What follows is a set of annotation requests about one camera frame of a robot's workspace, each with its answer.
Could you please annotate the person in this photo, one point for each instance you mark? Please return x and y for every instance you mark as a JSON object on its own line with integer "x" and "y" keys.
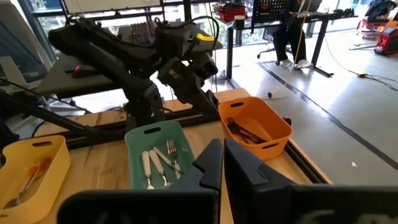
{"x": 289, "y": 40}

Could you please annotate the orange plastic bin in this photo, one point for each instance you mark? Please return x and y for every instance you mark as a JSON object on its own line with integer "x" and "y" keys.
{"x": 273, "y": 137}

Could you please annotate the teal plastic bin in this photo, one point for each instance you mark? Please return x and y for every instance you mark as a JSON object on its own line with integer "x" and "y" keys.
{"x": 140, "y": 137}

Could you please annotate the yellow plastic bin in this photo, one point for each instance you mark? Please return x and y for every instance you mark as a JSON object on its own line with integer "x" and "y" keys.
{"x": 59, "y": 161}

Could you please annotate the black aluminium table frame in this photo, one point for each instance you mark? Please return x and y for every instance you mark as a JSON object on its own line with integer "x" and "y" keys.
{"x": 102, "y": 132}

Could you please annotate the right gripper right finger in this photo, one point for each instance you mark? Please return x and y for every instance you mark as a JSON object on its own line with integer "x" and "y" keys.
{"x": 245, "y": 186}

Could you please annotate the black cup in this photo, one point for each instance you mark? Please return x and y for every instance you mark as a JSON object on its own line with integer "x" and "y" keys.
{"x": 239, "y": 23}

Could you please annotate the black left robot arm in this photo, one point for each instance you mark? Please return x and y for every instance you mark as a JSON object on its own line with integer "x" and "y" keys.
{"x": 102, "y": 53}

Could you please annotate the computer monitor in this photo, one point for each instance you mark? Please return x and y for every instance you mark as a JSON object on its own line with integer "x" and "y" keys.
{"x": 18, "y": 59}

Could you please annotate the backlit keyboard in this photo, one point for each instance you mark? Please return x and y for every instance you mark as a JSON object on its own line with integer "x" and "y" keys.
{"x": 140, "y": 32}

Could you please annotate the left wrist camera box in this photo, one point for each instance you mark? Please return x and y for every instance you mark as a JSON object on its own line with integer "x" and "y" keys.
{"x": 205, "y": 70}

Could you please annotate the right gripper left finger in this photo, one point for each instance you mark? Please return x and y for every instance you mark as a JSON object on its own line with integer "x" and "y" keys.
{"x": 199, "y": 186}

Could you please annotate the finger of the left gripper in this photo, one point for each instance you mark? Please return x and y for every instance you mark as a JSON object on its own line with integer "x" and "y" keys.
{"x": 189, "y": 96}
{"x": 210, "y": 104}

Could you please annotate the black computer mouse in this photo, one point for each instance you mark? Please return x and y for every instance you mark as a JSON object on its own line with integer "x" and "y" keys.
{"x": 84, "y": 73}

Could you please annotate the red crate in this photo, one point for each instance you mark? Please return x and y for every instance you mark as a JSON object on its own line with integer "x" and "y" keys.
{"x": 231, "y": 12}

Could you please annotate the red machine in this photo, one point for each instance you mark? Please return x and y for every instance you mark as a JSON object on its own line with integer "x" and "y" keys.
{"x": 387, "y": 42}

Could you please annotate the grey desk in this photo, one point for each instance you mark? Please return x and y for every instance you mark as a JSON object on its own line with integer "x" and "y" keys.
{"x": 56, "y": 82}

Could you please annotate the black desk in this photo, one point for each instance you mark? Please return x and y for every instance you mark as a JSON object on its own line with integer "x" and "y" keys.
{"x": 230, "y": 53}

